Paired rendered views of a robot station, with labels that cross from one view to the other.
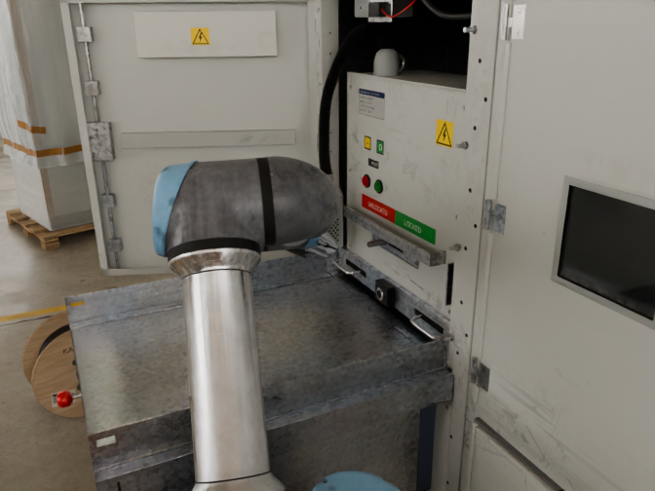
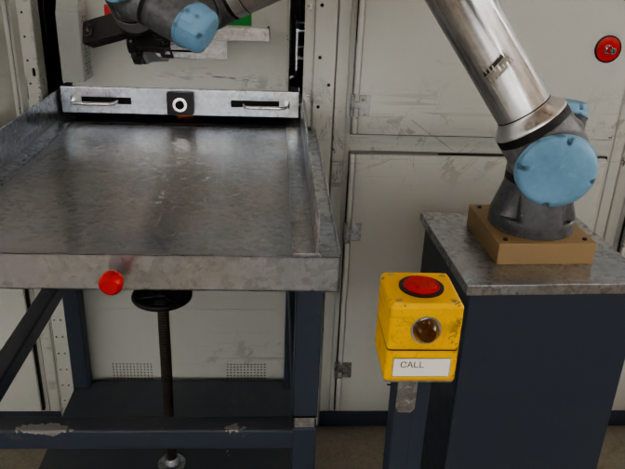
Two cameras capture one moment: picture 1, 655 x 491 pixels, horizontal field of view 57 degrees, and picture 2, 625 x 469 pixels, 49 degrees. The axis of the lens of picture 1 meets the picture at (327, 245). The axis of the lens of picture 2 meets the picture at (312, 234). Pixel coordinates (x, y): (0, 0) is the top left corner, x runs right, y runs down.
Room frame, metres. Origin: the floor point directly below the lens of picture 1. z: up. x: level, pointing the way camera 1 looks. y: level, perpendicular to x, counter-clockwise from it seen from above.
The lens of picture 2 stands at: (0.46, 1.17, 1.25)
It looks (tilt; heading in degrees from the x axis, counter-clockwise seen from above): 23 degrees down; 292
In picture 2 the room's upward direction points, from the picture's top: 2 degrees clockwise
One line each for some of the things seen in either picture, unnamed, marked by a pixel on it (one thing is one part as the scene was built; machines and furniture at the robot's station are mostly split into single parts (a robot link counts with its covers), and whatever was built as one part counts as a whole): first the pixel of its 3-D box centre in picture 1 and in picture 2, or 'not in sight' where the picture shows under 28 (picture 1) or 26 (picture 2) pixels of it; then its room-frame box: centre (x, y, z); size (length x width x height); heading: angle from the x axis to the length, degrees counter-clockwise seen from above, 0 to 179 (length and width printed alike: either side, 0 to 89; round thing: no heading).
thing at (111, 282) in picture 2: (69, 397); (113, 279); (1.01, 0.52, 0.82); 0.04 x 0.03 x 0.03; 115
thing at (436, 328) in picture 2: not in sight; (427, 332); (0.58, 0.55, 0.87); 0.03 x 0.01 x 0.03; 25
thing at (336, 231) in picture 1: (327, 214); (73, 37); (1.49, 0.00, 1.04); 0.08 x 0.05 x 0.17; 115
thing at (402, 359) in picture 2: not in sight; (417, 325); (0.60, 0.50, 0.85); 0.08 x 0.08 x 0.10; 25
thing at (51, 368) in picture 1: (80, 361); not in sight; (2.16, 1.03, 0.20); 0.40 x 0.22 x 0.40; 126
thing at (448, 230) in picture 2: not in sight; (525, 248); (0.52, -0.04, 0.74); 0.32 x 0.32 x 0.02; 28
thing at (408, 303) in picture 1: (397, 289); (182, 100); (1.34, -0.17, 0.89); 0.54 x 0.05 x 0.06; 25
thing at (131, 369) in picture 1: (243, 354); (155, 188); (1.17, 0.19, 0.82); 0.68 x 0.62 x 0.06; 115
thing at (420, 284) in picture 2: not in sight; (420, 288); (0.60, 0.50, 0.90); 0.04 x 0.04 x 0.02
